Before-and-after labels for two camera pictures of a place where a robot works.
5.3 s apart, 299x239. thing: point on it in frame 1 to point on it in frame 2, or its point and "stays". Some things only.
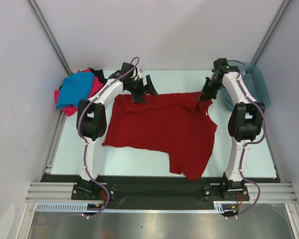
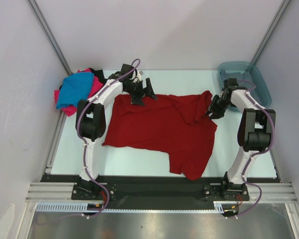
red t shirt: (177, 125) stays
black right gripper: (206, 94) to (217, 113)
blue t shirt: (74, 88) stays
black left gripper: (148, 88) stays
